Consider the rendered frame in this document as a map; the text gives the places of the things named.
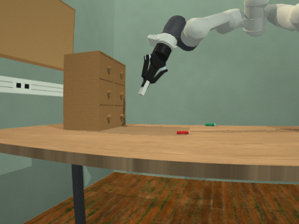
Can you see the brown wooden drawer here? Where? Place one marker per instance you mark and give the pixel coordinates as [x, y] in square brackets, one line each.
[119, 96]
[119, 73]
[119, 115]
[106, 116]
[106, 95]
[106, 67]

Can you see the brown wooden chest of drawers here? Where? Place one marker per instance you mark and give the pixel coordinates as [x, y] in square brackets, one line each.
[81, 91]

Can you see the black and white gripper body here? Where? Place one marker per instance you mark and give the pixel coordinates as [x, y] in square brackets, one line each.
[161, 51]

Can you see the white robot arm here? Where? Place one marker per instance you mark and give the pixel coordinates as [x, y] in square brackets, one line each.
[188, 35]

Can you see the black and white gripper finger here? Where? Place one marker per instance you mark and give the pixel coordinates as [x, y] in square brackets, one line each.
[146, 73]
[154, 78]

